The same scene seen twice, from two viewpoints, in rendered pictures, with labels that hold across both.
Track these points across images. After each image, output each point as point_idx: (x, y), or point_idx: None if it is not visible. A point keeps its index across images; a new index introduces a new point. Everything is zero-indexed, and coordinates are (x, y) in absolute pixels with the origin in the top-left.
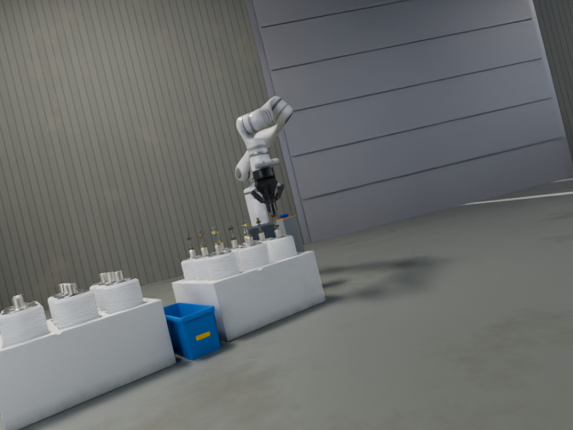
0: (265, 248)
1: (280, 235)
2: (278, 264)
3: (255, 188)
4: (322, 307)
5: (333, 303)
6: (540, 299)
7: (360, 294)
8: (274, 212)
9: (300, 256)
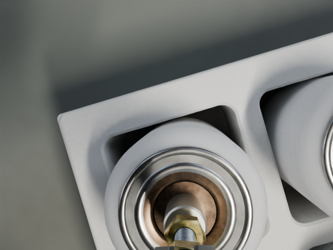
0: (309, 101)
1: (175, 198)
2: (258, 54)
3: None
4: (141, 47)
5: (102, 54)
6: None
7: (15, 53)
8: (173, 248)
9: (136, 91)
